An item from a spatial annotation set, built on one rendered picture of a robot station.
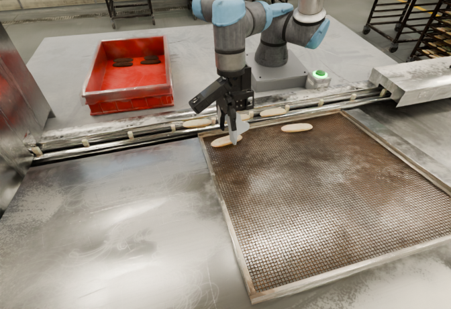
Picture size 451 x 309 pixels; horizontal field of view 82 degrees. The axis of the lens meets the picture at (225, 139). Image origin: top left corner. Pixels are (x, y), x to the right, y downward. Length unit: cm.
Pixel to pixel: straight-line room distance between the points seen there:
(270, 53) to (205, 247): 87
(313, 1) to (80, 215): 93
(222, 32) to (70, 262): 55
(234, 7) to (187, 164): 40
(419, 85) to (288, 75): 47
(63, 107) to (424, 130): 136
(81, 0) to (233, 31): 482
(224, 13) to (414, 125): 83
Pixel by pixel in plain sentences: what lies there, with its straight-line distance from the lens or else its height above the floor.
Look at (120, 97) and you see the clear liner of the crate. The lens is 103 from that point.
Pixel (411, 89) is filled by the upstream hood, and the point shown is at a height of 92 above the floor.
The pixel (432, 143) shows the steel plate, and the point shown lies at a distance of 113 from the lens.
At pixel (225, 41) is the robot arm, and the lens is 63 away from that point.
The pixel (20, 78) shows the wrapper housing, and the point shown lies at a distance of 102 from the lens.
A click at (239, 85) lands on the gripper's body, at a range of 70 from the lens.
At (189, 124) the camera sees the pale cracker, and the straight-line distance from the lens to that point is 90.
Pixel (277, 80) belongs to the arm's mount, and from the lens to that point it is 113.
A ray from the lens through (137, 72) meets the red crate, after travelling 132.
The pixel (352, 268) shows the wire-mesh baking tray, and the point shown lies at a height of 99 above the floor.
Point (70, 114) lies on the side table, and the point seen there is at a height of 82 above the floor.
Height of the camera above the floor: 144
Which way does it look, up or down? 44 degrees down
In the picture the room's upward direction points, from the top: straight up
